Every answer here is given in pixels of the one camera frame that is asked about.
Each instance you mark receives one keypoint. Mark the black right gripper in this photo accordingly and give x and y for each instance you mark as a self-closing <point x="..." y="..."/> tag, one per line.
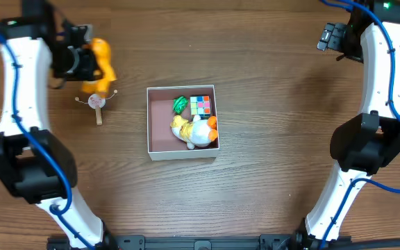
<point x="344" y="42"/>

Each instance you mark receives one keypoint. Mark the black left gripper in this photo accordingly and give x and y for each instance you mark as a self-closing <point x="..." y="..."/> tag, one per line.
<point x="82" y="64"/>

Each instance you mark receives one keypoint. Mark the orange bear figure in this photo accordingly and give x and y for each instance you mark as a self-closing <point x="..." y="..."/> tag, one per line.
<point x="103" y="55"/>

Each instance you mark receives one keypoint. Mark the green round cap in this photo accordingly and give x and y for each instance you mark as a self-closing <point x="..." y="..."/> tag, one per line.
<point x="180" y="104"/>

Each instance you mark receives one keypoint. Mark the multicolour puzzle cube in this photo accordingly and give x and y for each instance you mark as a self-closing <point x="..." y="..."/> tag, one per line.
<point x="201" y="106"/>

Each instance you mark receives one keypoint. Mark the white and yellow duck plush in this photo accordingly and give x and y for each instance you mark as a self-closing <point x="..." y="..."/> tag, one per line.
<point x="197" y="133"/>

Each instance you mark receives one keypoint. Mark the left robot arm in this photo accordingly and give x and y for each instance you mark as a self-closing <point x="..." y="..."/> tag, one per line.
<point x="34" y="164"/>

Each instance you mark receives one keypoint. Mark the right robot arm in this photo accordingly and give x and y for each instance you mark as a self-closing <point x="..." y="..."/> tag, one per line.
<point x="370" y="140"/>

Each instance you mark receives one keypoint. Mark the white rattle drum toy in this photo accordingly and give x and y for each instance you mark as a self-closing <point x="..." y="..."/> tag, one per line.
<point x="97" y="103"/>

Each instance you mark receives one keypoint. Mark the white box with pink interior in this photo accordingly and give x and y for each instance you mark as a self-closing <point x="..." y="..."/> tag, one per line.
<point x="162" y="143"/>

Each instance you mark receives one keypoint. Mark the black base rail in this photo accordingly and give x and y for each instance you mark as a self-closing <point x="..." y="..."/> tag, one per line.
<point x="262" y="242"/>

